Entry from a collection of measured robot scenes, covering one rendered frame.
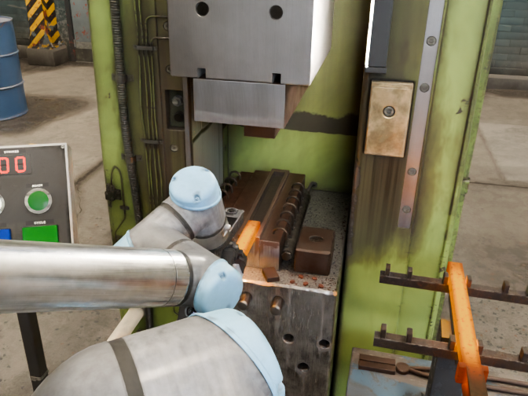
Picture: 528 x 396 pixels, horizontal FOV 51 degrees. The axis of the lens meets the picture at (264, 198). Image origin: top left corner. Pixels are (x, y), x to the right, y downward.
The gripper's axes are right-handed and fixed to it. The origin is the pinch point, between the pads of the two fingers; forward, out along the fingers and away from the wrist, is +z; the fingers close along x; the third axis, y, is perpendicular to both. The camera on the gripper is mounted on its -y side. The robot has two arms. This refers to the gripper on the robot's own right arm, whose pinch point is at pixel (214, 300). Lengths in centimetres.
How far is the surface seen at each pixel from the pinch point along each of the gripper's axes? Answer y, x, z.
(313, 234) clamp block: 2.6, 14.9, 35.2
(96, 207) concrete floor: 99, -146, 213
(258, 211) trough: 1.9, -0.8, 42.7
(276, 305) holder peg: 12.4, 9.2, 17.9
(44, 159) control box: -17, -46, 21
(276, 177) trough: 2, 0, 66
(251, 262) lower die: 8.0, 0.9, 27.3
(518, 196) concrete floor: 99, 133, 302
